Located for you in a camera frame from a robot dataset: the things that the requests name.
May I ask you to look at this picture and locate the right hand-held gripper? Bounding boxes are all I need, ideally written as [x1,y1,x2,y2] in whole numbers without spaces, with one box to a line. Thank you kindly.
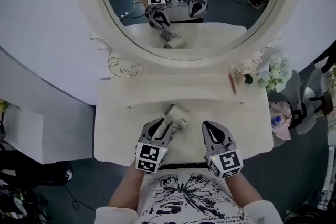
[201,120,245,179]

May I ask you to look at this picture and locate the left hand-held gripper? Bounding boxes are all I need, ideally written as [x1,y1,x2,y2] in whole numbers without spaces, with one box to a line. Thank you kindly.
[134,118,174,174]

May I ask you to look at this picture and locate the white dressing table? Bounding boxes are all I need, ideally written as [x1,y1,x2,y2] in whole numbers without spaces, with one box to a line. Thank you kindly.
[75,0,302,169]

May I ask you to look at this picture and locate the cream hair dryer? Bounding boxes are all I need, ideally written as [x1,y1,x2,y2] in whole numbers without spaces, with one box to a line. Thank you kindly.
[154,103,193,141]

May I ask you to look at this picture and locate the person's right forearm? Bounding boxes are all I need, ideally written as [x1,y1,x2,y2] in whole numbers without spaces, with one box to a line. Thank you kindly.
[222,172,264,210]

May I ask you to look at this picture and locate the person's left forearm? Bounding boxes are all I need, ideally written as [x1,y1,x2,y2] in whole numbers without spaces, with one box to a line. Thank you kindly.
[108,164,148,212]

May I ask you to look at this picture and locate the oval vanity mirror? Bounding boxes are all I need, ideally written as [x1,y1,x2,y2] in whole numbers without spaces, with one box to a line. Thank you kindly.
[99,0,284,58]

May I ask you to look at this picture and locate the person's black trouser leg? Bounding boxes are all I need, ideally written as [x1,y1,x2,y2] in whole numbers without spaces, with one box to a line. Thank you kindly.
[159,162,211,170]

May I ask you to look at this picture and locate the pink pen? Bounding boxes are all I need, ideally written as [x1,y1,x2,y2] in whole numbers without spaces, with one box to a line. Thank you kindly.
[227,73,237,95]

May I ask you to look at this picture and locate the blue label water bottle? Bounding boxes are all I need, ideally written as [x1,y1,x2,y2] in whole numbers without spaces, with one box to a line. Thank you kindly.
[271,115,282,131]

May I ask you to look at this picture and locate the person's printed white shirt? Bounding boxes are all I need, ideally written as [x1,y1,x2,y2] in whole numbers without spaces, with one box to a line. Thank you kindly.
[94,167,284,224]

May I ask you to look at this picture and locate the pink cloth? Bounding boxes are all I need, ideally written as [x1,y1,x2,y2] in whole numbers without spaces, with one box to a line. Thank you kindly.
[268,100,293,140]

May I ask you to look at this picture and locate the white flowers in green vase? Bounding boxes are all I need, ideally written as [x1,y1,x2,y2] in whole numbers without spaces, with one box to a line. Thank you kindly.
[258,53,293,94]

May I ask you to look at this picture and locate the black bag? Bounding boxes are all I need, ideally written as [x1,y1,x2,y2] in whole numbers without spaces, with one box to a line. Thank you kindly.
[284,201,336,224]

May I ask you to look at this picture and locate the black floor cable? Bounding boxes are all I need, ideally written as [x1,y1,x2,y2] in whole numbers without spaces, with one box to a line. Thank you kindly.
[62,183,96,212]

